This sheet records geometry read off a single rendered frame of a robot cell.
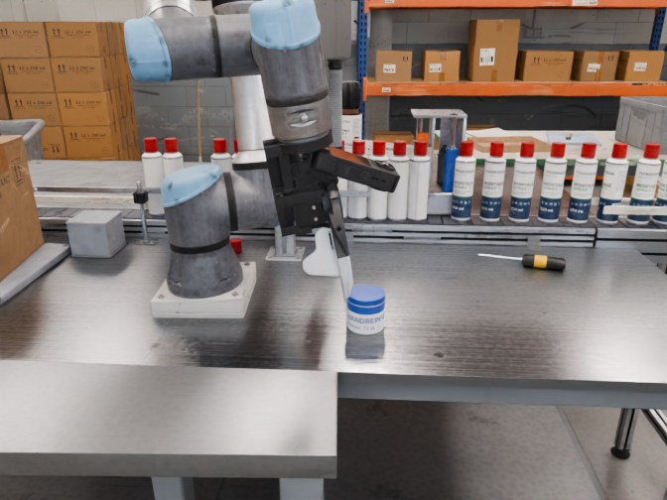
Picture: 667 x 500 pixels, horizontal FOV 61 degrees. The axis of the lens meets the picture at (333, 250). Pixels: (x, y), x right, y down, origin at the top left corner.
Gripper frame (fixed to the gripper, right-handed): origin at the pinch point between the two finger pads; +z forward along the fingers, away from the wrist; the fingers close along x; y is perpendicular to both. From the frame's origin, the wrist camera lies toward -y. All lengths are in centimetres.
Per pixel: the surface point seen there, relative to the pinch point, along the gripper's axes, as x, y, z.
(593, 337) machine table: -7, -44, 28
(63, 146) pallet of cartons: -392, 157, 63
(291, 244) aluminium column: -55, 5, 21
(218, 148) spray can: -76, 18, 0
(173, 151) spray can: -78, 30, 0
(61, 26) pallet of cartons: -398, 130, -21
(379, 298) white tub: -16.2, -7.9, 16.3
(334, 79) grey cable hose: -60, -12, -14
